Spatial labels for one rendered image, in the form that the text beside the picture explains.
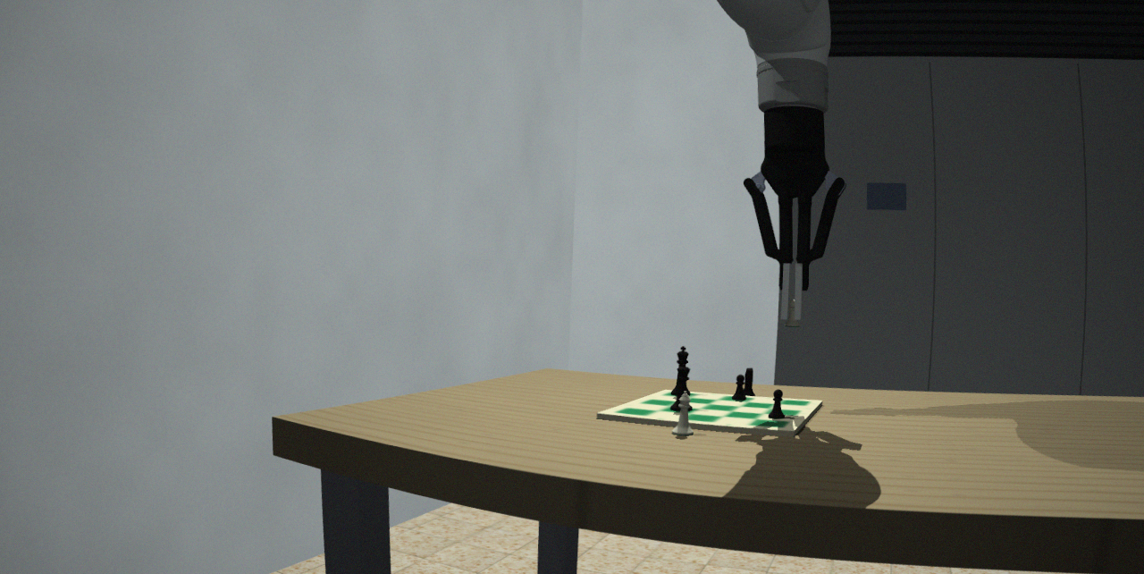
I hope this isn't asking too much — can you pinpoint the white pawn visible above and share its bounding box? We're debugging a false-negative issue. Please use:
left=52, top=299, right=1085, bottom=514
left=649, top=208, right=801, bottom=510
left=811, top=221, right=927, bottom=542
left=785, top=300, right=800, bottom=326

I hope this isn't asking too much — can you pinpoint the white bishop chess piece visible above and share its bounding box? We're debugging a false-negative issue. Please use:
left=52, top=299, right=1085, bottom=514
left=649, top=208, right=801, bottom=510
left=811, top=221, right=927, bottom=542
left=672, top=392, right=694, bottom=435

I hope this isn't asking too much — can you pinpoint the green and cream chessboard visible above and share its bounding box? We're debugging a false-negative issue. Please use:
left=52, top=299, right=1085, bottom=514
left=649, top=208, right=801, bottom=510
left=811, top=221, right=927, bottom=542
left=597, top=390, right=823, bottom=437

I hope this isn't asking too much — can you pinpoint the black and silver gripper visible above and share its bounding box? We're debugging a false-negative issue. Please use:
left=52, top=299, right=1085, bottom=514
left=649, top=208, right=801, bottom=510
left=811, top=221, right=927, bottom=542
left=744, top=106, right=847, bottom=320

